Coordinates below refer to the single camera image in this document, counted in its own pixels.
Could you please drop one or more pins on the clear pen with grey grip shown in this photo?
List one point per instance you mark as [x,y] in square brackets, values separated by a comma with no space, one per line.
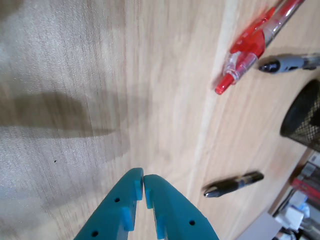
[287,62]

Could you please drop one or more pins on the black pen with silver tip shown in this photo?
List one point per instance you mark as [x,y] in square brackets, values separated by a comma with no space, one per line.
[230,186]

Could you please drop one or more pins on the red clear retractable pen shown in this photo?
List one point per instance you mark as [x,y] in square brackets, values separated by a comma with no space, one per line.
[250,42]

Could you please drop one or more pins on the white plastic box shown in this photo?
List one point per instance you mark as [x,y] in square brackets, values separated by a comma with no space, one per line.
[293,216]

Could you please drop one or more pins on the red cardboard box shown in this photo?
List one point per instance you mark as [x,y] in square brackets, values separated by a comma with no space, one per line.
[306,186]

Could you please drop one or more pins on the grey flat panel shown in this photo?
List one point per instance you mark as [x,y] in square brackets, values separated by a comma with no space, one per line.
[260,226]

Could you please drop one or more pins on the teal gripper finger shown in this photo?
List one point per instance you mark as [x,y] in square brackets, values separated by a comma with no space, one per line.
[180,217]
[112,212]

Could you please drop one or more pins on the black mesh pen holder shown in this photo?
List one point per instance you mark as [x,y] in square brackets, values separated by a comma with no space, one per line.
[305,117]

